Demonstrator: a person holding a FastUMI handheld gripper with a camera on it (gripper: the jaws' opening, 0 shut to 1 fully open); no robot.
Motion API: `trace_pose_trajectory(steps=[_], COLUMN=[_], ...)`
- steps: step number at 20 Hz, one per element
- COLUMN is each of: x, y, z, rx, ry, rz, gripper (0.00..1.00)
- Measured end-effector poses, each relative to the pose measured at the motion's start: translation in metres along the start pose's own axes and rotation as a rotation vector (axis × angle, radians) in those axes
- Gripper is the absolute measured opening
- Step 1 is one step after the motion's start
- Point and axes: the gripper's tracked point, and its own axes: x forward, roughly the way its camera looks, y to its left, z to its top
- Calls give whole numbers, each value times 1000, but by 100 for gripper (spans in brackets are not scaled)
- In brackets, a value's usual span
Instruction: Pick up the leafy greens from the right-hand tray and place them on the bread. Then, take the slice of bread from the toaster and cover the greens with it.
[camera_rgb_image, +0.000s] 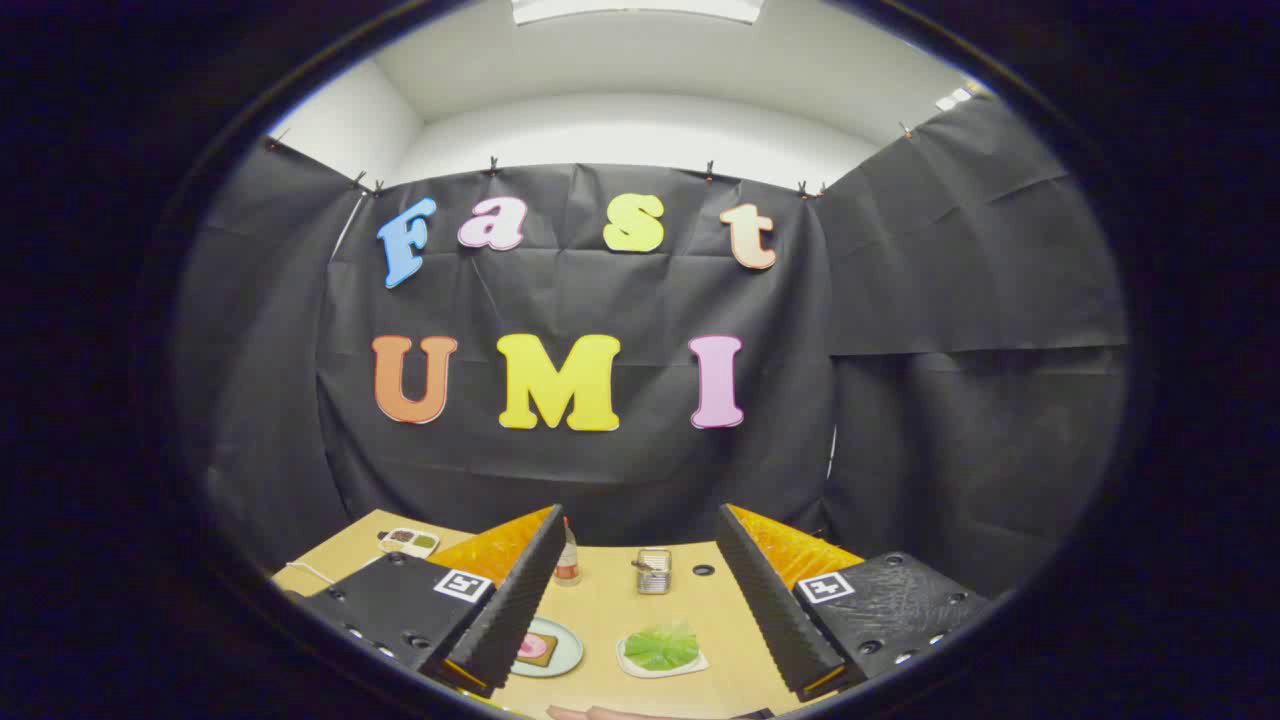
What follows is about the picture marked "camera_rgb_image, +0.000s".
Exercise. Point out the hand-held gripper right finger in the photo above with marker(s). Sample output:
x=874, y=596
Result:
x=765, y=600

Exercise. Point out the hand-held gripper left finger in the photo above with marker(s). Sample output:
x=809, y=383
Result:
x=520, y=600

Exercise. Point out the green lettuce leaf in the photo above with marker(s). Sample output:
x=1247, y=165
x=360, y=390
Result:
x=660, y=647

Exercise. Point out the pink ham slice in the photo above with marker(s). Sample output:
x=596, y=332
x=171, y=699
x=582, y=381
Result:
x=530, y=646

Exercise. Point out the clear plastic bottle red cap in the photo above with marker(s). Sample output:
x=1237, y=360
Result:
x=567, y=565

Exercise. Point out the brown bread slice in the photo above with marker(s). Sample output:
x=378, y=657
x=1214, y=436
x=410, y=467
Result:
x=545, y=660

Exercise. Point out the pale green round plate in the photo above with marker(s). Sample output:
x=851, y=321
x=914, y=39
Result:
x=567, y=650

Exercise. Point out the white divided seasoning tray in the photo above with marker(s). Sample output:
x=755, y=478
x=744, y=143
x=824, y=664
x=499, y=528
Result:
x=408, y=542

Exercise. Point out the white square plate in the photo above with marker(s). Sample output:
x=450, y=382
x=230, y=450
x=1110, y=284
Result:
x=632, y=666

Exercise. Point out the ceiling light panel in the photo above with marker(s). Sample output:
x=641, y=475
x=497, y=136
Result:
x=640, y=8

